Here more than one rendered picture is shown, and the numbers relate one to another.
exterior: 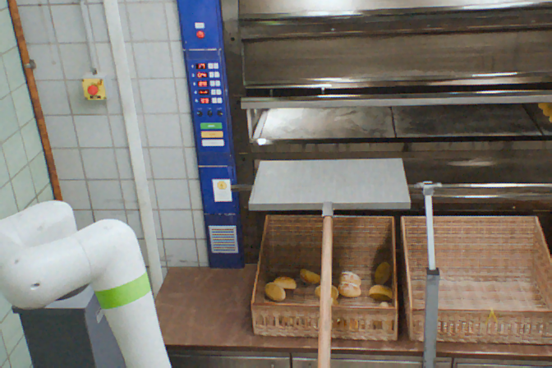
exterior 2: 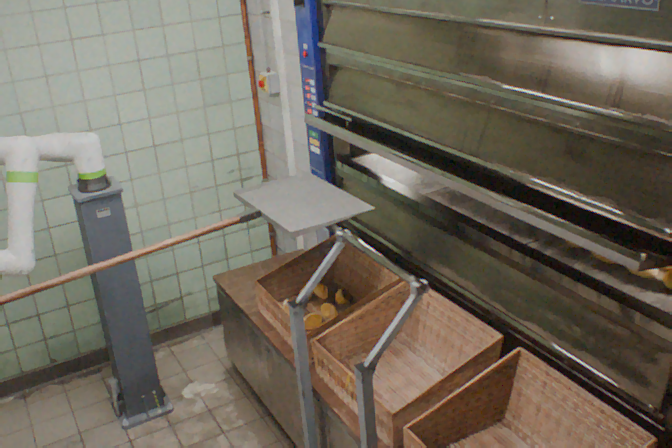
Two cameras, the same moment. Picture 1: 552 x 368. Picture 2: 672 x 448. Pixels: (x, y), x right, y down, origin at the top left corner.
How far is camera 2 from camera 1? 2.60 m
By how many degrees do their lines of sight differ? 52
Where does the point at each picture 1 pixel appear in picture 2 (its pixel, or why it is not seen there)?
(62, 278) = not seen: outside the picture
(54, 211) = (81, 137)
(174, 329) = (237, 280)
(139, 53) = (288, 62)
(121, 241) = (14, 147)
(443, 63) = (432, 126)
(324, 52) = (370, 89)
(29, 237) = (63, 146)
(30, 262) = not seen: outside the picture
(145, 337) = (12, 205)
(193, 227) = not seen: hidden behind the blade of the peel
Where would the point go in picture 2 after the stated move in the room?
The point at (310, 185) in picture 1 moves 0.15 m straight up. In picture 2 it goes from (289, 198) to (285, 163)
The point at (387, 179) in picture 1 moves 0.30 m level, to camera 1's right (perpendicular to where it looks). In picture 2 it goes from (329, 215) to (380, 239)
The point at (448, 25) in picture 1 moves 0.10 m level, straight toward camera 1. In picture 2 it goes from (435, 87) to (409, 92)
